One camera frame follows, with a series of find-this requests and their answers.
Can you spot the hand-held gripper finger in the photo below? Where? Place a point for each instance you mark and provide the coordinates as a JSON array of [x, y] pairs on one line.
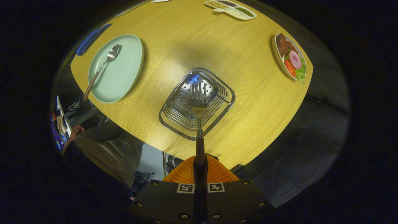
[[204, 205], [197, 205]]

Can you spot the person's grey trousers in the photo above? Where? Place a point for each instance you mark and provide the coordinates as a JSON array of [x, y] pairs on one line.
[[108, 149]]

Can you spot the person's dark top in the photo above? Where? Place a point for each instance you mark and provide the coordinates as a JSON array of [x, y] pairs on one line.
[[93, 177]]

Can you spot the light green plate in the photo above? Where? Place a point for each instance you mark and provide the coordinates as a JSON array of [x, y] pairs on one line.
[[124, 68]]

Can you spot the glowing computer screen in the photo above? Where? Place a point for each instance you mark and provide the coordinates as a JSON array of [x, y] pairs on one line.
[[56, 137]]

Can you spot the white side table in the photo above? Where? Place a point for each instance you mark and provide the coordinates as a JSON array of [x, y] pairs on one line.
[[63, 116]]

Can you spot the red tomato slice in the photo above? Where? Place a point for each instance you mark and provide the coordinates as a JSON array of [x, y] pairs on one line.
[[289, 68]]

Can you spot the green lettuce leaf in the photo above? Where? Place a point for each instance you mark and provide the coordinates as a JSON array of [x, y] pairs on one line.
[[301, 73]]

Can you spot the white plate with food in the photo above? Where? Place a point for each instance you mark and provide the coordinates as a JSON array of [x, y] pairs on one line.
[[279, 59]]

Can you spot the pink ham slice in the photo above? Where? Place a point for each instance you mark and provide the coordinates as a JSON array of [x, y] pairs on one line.
[[295, 59]]

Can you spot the large brown meat piece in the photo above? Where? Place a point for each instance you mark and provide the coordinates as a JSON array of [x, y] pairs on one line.
[[282, 45]]

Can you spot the small brown meat piece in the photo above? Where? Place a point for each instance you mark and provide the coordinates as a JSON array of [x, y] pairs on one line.
[[293, 47]]

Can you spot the white divided dish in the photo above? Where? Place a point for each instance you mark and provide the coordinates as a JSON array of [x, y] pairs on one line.
[[234, 13]]

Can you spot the blue folded cloth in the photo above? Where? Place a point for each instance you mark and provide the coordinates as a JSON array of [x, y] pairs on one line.
[[88, 40]]

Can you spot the green mung beans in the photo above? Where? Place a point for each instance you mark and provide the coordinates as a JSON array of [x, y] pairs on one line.
[[245, 11]]

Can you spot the yellow soybeans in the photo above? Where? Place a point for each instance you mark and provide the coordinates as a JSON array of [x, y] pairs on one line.
[[217, 4]]

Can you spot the dark brown beans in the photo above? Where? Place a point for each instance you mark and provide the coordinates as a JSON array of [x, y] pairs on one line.
[[228, 3]]

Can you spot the black table bracket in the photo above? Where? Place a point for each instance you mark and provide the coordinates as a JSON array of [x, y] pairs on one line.
[[237, 168]]

